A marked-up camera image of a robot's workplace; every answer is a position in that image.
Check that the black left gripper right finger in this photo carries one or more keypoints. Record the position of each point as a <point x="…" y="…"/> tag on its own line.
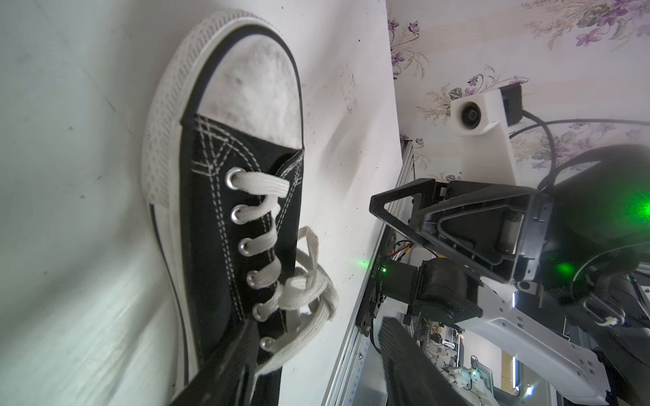
<point x="411" y="378"/>

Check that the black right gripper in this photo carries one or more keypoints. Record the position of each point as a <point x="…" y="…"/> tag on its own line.
<point x="497" y="230"/>

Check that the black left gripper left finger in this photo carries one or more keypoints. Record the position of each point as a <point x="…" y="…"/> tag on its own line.
<point x="228" y="378"/>

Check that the black canvas sneaker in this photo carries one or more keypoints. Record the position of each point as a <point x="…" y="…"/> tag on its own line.
<point x="222" y="171"/>

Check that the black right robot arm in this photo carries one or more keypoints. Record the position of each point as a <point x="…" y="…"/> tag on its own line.
<point x="579" y="240"/>

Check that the aluminium rail frame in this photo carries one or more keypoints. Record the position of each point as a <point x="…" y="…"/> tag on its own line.
<point x="344" y="381"/>

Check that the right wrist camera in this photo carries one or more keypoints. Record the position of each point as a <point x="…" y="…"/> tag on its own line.
<point x="481" y="122"/>

